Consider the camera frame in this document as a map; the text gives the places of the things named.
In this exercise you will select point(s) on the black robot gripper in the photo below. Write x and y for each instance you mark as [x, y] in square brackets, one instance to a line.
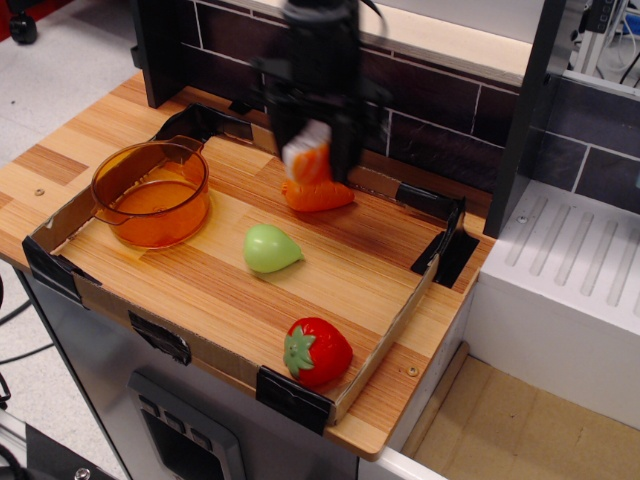
[319, 77]

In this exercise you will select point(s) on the salmon sushi toy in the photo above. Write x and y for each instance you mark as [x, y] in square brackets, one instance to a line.
[306, 156]

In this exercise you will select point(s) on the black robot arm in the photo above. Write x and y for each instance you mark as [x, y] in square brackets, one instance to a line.
[322, 7]

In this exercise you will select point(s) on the orange transparent plastic pot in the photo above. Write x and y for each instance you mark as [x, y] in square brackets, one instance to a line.
[154, 195]

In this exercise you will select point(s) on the cardboard fence with black tape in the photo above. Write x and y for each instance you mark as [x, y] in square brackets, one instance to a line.
[390, 271]

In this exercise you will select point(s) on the orange toy carrot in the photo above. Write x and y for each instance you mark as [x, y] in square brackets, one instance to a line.
[323, 196]

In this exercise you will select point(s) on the green toy pear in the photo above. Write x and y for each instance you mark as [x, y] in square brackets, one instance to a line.
[268, 249]

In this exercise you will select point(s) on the red toy strawberry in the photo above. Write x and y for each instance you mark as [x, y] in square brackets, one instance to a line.
[315, 352]

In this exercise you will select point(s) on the white toy sink drainboard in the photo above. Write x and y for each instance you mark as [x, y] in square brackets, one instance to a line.
[556, 304]

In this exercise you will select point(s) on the black chair caster wheel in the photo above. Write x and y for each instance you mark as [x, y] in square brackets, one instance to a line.
[23, 29]

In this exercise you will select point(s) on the grey toy oven front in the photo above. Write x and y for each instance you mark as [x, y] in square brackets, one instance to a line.
[188, 443]

